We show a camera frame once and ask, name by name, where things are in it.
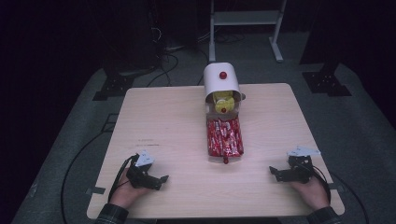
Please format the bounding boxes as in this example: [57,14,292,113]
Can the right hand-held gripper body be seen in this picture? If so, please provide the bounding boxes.
[278,146,322,185]

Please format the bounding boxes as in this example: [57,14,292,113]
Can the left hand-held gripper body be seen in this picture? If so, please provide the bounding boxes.
[125,150,161,190]

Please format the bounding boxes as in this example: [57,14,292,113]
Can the person's left hand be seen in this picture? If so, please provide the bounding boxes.
[108,167,151,210]

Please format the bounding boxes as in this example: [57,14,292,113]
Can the person's right hand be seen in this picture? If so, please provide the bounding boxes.
[289,175,332,211]

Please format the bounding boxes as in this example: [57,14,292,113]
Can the red foil snack packet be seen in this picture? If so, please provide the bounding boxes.
[205,117,245,165]

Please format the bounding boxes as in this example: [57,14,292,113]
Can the pile of red packets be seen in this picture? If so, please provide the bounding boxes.
[206,117,245,158]

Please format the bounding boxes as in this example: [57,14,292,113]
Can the short white drawer red knob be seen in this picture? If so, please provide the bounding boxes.
[205,90,243,121]

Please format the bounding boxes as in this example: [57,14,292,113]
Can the black stand base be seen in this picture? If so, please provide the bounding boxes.
[92,73,136,102]
[301,63,353,98]

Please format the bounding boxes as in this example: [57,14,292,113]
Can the white rounded storage box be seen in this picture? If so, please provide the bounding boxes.
[203,62,243,105]

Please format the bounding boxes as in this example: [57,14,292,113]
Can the white metal stand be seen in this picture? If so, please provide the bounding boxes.
[208,0,288,63]

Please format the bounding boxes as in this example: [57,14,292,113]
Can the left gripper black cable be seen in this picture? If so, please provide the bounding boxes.
[106,154,140,203]

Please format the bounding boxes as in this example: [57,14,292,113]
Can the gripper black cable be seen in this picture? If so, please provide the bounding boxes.
[106,154,140,203]
[306,161,332,204]

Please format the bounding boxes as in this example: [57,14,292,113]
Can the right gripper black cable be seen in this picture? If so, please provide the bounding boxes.
[306,161,332,204]

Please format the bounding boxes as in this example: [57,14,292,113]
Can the black floor cables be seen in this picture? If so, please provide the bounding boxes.
[145,50,181,89]

